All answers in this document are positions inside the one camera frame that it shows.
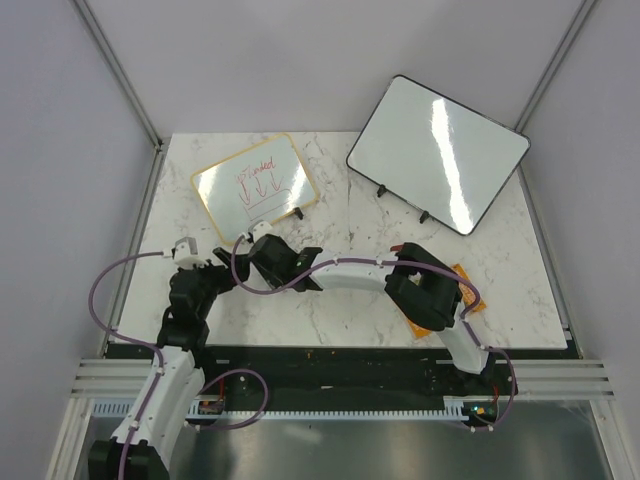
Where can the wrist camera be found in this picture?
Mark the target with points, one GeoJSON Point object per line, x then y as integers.
{"type": "Point", "coordinates": [258, 230]}
{"type": "Point", "coordinates": [185, 253]}

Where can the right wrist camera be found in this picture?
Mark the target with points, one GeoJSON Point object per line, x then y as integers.
{"type": "Point", "coordinates": [258, 230]}

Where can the aluminium frame rail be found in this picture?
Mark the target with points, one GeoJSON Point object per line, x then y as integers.
{"type": "Point", "coordinates": [576, 379]}

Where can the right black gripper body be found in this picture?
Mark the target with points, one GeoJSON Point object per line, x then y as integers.
{"type": "Point", "coordinates": [275, 279]}

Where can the yellow framed small whiteboard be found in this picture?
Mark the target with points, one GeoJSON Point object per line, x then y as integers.
{"type": "Point", "coordinates": [266, 181]}

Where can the large whiteboard wire stand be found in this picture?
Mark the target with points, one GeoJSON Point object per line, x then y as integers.
{"type": "Point", "coordinates": [400, 202]}

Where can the orange treehouse book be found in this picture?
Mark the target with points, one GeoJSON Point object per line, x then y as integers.
{"type": "Point", "coordinates": [469, 299]}

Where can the black framed large whiteboard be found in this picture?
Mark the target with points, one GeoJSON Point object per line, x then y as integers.
{"type": "Point", "coordinates": [441, 157]}

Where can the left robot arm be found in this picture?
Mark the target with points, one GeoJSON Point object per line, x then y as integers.
{"type": "Point", "coordinates": [142, 445]}

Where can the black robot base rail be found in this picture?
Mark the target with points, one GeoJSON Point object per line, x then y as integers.
{"type": "Point", "coordinates": [341, 378]}

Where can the white slotted cable duct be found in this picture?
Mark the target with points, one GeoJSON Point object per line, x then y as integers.
{"type": "Point", "coordinates": [452, 411]}

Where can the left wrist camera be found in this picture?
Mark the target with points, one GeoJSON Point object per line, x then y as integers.
{"type": "Point", "coordinates": [185, 253]}

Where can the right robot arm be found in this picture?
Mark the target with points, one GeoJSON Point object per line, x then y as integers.
{"type": "Point", "coordinates": [430, 294]}

